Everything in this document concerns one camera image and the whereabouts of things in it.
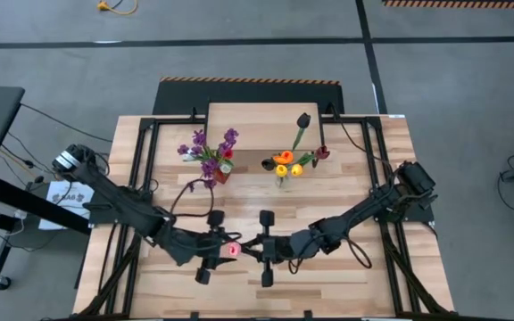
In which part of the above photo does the wooden shelf with black legs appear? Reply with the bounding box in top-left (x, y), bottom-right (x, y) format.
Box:
top-left (205, 102), bottom-right (326, 169)

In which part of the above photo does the purple artificial flower bunch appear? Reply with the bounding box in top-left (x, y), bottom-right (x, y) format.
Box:
top-left (176, 128), bottom-right (240, 193)

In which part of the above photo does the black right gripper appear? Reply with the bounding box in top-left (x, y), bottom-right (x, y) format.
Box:
top-left (239, 210), bottom-right (319, 288)

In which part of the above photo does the yellow cable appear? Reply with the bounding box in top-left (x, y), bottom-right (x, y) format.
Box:
top-left (95, 0), bottom-right (139, 16)

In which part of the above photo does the dark red artificial tulip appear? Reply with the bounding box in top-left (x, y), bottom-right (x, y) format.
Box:
top-left (299, 145), bottom-right (331, 169)

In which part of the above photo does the black aluminium table frame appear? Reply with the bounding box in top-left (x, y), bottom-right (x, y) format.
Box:
top-left (71, 113), bottom-right (457, 321)

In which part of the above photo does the white paper sign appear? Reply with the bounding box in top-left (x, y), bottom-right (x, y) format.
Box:
top-left (37, 180), bottom-right (95, 232)

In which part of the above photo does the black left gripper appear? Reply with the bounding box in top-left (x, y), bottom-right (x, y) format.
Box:
top-left (170, 210), bottom-right (244, 285)

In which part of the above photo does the black floor mat hazard stripe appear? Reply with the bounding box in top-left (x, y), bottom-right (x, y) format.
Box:
top-left (152, 76), bottom-right (345, 116)

